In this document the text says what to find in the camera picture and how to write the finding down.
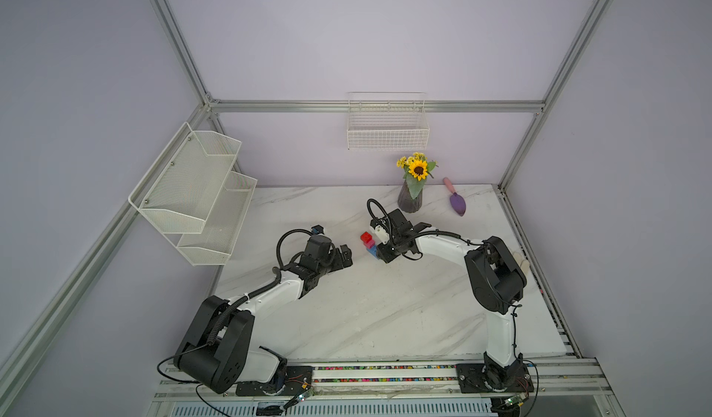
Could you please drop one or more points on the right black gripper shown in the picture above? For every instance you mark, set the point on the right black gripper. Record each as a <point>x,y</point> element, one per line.
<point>386,257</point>

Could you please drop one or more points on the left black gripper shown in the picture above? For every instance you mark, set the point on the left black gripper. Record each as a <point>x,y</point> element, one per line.
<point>337,263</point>

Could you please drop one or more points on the blue long lego brick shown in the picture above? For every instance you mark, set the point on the blue long lego brick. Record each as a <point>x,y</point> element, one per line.
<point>371,251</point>

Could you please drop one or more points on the red square lego brick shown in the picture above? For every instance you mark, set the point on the red square lego brick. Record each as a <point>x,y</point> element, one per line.
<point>366,238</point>

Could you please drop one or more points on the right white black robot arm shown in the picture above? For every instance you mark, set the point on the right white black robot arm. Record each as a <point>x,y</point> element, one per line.
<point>496,278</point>

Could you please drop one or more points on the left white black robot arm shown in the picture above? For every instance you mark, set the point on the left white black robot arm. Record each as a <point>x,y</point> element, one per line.
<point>217,351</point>

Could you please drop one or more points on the purple pink garden trowel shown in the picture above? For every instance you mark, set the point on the purple pink garden trowel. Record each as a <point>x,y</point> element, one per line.
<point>458,203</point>

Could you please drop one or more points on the sunflower bouquet in grey vase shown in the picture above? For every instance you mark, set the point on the sunflower bouquet in grey vase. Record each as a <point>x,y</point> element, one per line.
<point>415,171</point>

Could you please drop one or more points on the white work glove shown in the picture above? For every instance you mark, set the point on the white work glove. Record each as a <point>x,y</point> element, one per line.
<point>523,263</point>

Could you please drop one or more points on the white mesh two-tier shelf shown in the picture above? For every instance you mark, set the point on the white mesh two-tier shelf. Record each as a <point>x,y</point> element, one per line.
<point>194,196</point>

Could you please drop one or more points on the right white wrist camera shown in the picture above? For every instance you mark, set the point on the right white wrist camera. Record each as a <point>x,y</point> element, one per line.
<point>379,231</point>

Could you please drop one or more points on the white wire wall basket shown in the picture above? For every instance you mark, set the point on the white wire wall basket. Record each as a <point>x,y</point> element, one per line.
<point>387,121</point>

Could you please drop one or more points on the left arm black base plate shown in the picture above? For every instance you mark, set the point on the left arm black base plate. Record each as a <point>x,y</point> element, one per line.
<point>289,382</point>

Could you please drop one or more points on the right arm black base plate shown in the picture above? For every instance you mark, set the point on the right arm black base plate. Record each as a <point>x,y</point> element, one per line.
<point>491,378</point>

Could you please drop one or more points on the aluminium front rail frame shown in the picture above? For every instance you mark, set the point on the aluminium front rail frame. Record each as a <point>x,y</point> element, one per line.
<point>560,376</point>

